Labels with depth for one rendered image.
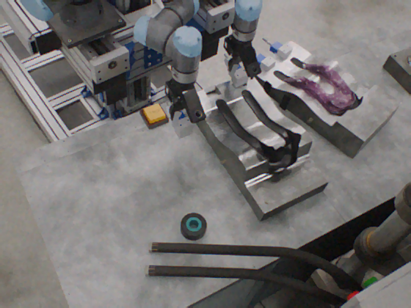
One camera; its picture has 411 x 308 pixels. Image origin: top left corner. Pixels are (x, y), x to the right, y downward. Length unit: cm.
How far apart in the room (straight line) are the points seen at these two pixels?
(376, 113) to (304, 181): 39
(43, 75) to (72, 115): 33
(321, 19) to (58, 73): 191
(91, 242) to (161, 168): 34
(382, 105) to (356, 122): 14
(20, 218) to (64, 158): 89
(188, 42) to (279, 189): 57
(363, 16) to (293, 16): 54
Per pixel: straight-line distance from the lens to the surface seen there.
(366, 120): 171
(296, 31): 339
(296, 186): 152
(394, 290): 76
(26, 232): 240
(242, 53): 151
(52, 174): 157
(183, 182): 153
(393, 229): 119
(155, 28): 127
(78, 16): 162
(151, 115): 163
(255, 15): 139
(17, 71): 270
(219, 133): 155
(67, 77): 264
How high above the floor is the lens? 212
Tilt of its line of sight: 56 degrees down
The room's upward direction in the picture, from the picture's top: 10 degrees clockwise
